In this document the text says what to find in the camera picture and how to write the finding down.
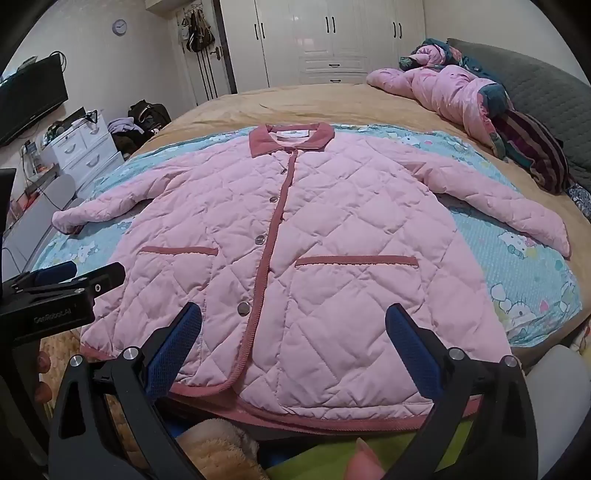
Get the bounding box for grey quilted headboard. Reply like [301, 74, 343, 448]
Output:
[445, 38, 591, 185]

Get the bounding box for hanging bags on door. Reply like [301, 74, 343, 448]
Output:
[180, 9, 215, 52]

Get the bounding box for crumpled pink duvet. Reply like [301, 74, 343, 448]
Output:
[366, 44, 515, 160]

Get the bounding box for white room door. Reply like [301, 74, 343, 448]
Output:
[173, 0, 236, 107]

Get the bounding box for bed with tan sheet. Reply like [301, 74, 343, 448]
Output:
[39, 82, 591, 370]

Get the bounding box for light blue cartoon printed blanket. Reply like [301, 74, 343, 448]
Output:
[34, 124, 583, 347]

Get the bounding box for person's right hand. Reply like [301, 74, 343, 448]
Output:
[346, 438, 386, 480]

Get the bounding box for white drawer cabinet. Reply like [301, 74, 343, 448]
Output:
[46, 111, 123, 199]

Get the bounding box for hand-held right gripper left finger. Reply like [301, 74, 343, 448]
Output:
[48, 301, 204, 480]

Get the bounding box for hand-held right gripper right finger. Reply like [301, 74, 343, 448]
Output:
[385, 302, 539, 480]

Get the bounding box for black flat television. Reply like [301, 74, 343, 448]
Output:
[0, 55, 69, 147]

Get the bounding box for yellow green cloth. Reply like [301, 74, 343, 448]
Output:
[268, 420, 472, 480]

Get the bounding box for striped pillow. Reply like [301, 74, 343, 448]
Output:
[496, 111, 571, 192]

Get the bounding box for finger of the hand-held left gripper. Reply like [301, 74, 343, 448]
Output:
[9, 261, 78, 292]
[69, 262, 126, 301]

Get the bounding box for fuzzy beige garment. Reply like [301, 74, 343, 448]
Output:
[175, 418, 259, 480]

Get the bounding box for white wardrobe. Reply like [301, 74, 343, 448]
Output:
[217, 0, 426, 88]

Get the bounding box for black bag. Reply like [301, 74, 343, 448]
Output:
[127, 99, 171, 132]

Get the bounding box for pink quilted jacket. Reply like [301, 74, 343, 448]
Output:
[52, 122, 571, 428]

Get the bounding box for dark floral cloth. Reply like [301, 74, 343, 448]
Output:
[566, 182, 591, 222]

